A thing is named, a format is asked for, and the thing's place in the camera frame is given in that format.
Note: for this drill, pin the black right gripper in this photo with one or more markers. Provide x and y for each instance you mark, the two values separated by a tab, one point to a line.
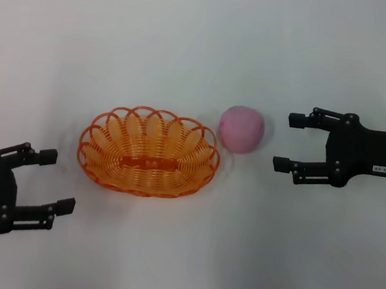
368	152

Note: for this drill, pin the pink peach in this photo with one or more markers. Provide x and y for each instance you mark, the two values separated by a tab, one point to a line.
241	129

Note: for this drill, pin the orange woven plastic basket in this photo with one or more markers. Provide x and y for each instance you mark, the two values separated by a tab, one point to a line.
149	162

